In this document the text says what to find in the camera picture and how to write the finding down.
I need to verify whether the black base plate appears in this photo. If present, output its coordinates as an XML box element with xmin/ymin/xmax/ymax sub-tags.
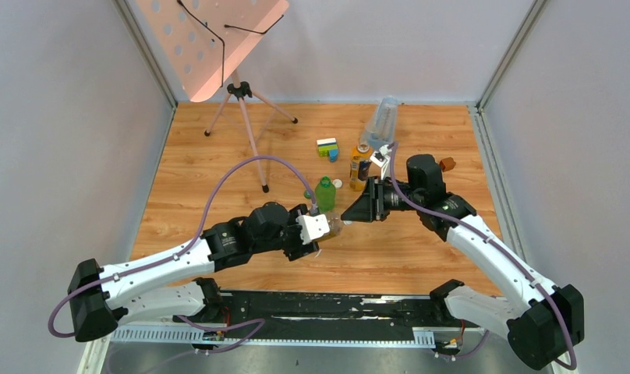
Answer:
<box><xmin>188</xmin><ymin>290</ymin><xmax>473</xmax><ymax>341</ymax></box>

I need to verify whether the coloured toy brick stack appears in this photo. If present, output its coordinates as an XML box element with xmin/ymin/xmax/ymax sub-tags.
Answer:
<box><xmin>316</xmin><ymin>137</ymin><xmax>339</xmax><ymax>163</ymax></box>

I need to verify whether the brown small block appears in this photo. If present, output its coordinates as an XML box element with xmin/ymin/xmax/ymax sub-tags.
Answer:
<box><xmin>439</xmin><ymin>157</ymin><xmax>457</xmax><ymax>172</ymax></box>

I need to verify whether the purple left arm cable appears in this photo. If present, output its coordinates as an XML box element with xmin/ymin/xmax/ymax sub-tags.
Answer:
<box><xmin>47</xmin><ymin>155</ymin><xmax>319</xmax><ymax>339</ymax></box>

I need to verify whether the red yellow tea bottle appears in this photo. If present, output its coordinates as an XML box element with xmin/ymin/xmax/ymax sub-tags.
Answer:
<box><xmin>319</xmin><ymin>211</ymin><xmax>345</xmax><ymax>242</ymax></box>

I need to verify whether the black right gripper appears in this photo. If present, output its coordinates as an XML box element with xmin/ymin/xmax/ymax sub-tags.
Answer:
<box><xmin>342</xmin><ymin>176</ymin><xmax>423</xmax><ymax>222</ymax></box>

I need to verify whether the green plastic bottle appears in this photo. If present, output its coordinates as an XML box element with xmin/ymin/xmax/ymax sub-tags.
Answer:
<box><xmin>314</xmin><ymin>176</ymin><xmax>337</xmax><ymax>213</ymax></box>

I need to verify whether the clear blue detergent bottle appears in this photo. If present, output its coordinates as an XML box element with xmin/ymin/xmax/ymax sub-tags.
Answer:
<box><xmin>359</xmin><ymin>96</ymin><xmax>400</xmax><ymax>150</ymax></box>

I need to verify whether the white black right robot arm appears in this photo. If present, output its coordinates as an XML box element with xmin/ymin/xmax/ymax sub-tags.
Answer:
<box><xmin>342</xmin><ymin>153</ymin><xmax>585</xmax><ymax>370</ymax></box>

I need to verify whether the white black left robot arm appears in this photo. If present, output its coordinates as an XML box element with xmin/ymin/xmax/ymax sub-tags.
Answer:
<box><xmin>68</xmin><ymin>202</ymin><xmax>331</xmax><ymax>342</ymax></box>

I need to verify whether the pink music stand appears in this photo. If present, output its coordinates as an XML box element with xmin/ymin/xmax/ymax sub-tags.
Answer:
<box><xmin>134</xmin><ymin>0</ymin><xmax>299</xmax><ymax>194</ymax></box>

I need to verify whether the yellow blue milk tea bottle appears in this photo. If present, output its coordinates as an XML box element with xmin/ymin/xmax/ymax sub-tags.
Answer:
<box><xmin>349</xmin><ymin>142</ymin><xmax>372</xmax><ymax>191</ymax></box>

